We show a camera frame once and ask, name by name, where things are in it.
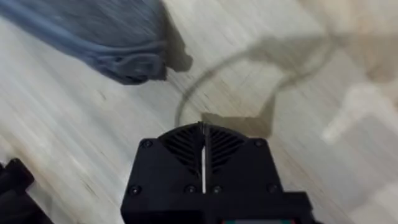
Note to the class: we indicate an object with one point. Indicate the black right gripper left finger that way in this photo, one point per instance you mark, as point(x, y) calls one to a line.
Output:
point(168, 168)

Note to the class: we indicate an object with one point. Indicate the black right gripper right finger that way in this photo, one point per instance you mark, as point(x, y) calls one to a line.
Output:
point(242, 168)

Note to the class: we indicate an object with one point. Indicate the blue-grey soft zip bag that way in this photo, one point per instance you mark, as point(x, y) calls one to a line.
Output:
point(93, 34)

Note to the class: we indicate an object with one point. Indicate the black rail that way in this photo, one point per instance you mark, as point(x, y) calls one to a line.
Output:
point(14, 193)

